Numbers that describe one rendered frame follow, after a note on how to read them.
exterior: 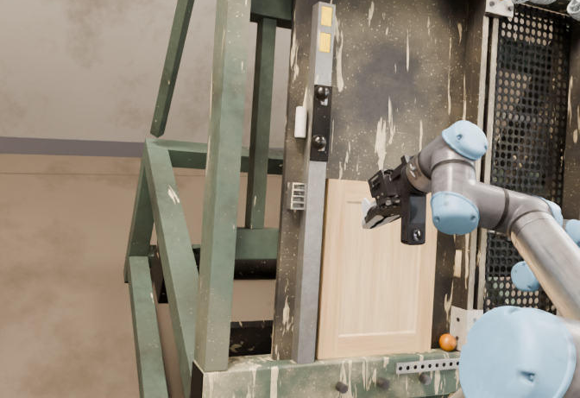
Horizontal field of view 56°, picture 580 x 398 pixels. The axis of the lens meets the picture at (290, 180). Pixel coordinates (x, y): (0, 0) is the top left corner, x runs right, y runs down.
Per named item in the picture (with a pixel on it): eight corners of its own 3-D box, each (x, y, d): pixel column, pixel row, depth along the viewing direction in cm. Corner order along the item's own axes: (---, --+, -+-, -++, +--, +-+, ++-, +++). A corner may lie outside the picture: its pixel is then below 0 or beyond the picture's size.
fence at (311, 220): (291, 359, 146) (297, 363, 142) (312, 5, 147) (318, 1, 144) (307, 357, 148) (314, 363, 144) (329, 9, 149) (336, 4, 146)
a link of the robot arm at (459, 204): (508, 225, 87) (503, 170, 93) (444, 208, 86) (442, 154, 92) (482, 246, 94) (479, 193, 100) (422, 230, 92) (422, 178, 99)
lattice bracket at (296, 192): (286, 208, 145) (291, 209, 142) (287, 182, 145) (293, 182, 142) (299, 209, 146) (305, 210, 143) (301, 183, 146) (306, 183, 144)
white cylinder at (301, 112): (294, 107, 145) (292, 137, 145) (299, 105, 143) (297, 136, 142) (304, 109, 147) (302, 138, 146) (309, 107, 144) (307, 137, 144)
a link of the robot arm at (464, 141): (455, 147, 90) (454, 109, 95) (416, 178, 99) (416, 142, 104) (493, 164, 93) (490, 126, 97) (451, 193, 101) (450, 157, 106)
